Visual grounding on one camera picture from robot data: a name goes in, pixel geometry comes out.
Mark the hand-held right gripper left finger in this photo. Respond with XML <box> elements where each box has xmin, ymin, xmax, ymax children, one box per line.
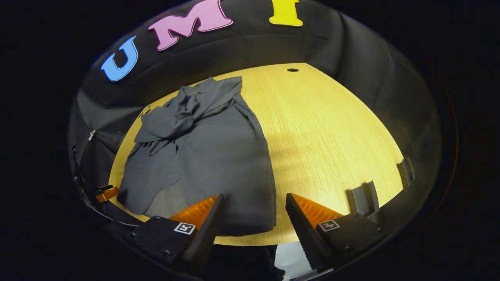
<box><xmin>125</xmin><ymin>194</ymin><xmax>225</xmax><ymax>274</ymax></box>

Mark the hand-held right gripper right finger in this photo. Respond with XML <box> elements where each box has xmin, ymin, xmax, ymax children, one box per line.
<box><xmin>285</xmin><ymin>193</ymin><xmax>391</xmax><ymax>272</ymax></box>

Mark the grey button shirt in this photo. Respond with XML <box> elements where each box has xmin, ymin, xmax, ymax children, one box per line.
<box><xmin>117</xmin><ymin>76</ymin><xmax>277</xmax><ymax>237</ymax></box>

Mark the grey table clamp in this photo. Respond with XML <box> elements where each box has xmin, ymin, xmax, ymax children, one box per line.
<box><xmin>397</xmin><ymin>157</ymin><xmax>416</xmax><ymax>188</ymax></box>
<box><xmin>346</xmin><ymin>181</ymin><xmax>380</xmax><ymax>216</ymax></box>

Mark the black backdrop cloth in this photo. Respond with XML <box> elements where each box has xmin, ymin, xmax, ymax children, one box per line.
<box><xmin>68</xmin><ymin>0</ymin><xmax>444</xmax><ymax>219</ymax></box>

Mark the black cable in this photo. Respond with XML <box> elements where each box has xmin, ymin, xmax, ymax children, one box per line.
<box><xmin>71</xmin><ymin>144</ymin><xmax>141</xmax><ymax>228</ymax></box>

